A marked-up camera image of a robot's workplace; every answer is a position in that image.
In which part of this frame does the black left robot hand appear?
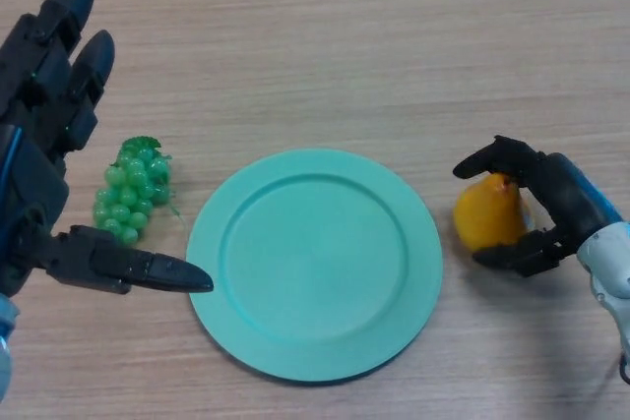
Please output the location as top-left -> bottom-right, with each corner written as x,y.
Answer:
0,0 -> 215,299

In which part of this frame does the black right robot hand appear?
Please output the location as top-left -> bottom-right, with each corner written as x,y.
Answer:
452,134 -> 624,278

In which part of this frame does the yellow pear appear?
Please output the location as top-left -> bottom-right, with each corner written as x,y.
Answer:
452,172 -> 537,252

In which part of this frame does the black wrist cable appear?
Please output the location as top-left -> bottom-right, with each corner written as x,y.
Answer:
615,348 -> 630,388

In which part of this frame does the green grape bunch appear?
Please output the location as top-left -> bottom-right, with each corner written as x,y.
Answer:
93,135 -> 186,244

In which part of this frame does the green round plate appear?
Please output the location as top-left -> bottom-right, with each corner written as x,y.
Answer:
185,147 -> 444,385

